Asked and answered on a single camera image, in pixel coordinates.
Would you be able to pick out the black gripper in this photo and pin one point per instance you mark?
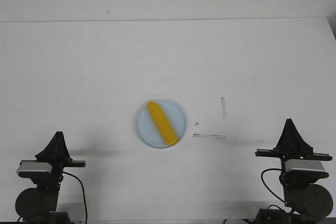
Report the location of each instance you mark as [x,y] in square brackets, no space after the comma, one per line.
[51,152]
[303,149]

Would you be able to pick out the light blue round plate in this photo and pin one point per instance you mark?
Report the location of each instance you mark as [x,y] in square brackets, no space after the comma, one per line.
[146,129]

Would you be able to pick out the yellow corn cob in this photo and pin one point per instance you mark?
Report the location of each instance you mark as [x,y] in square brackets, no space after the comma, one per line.
[162,123]

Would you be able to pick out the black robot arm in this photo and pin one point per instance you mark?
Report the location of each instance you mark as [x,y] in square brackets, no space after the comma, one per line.
[308,201]
[39,204]

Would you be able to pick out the clear tape strip vertical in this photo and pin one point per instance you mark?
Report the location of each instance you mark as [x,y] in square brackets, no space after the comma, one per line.
[223,107]

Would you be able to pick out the clear tape strip horizontal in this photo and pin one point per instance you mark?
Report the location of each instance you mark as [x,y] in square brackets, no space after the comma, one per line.
[222,137]

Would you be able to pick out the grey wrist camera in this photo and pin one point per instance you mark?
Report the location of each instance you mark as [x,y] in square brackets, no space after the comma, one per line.
[30,168]
[302,168]

